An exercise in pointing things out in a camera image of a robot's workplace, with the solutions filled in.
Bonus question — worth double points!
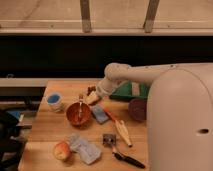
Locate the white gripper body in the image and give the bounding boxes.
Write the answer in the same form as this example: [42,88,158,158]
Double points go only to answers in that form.
[96,78,116,97]

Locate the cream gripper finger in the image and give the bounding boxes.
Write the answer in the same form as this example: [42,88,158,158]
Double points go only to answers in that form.
[86,91,100,105]

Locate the white spoon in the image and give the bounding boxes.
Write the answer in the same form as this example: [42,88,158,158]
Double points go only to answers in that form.
[78,94,83,122]

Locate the orange bowl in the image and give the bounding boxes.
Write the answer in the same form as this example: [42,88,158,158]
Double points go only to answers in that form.
[66,102,91,126]

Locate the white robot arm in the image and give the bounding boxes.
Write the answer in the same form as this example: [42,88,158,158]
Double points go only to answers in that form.
[89,63,213,171]

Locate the green plastic tray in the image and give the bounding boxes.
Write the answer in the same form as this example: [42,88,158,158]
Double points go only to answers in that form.
[110,81,149,101]

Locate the blue sponge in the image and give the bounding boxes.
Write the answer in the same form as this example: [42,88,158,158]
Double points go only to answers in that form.
[91,105,109,124]

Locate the tan block in tray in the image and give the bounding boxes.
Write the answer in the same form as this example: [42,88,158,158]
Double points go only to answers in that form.
[132,82,140,96]

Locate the white cup blue inside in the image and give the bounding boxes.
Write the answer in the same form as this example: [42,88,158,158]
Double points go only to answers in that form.
[46,93,63,112]

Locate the purple bowl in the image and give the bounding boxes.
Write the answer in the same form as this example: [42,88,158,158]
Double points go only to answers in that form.
[128,98,147,122]

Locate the grey crumpled cloth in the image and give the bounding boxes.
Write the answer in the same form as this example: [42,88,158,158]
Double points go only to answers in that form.
[69,134,102,165]

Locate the red yellow apple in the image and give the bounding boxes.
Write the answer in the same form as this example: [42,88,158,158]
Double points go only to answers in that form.
[53,141,71,161]

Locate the black object at left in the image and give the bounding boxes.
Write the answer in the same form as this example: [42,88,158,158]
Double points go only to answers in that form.
[0,110,23,171]

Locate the orange handled wooden brush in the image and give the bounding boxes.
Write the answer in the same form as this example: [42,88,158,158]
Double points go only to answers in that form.
[104,109,132,147]

